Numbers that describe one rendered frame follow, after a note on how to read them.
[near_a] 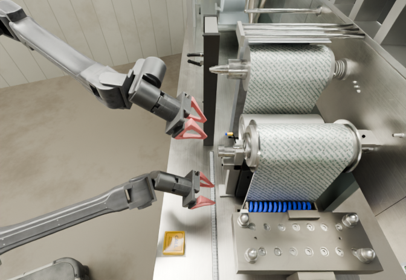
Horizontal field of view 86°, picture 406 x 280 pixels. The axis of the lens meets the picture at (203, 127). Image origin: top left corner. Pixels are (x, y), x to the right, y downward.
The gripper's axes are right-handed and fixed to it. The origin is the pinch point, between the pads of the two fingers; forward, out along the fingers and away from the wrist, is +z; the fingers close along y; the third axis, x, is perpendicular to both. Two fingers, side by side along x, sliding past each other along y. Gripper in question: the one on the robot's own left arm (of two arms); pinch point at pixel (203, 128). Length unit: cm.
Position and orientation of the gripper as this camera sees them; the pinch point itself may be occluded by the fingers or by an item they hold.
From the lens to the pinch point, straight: 57.0
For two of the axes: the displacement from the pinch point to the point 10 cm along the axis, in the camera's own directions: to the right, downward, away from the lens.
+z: 7.7, 4.3, 4.7
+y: 0.1, 7.3, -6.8
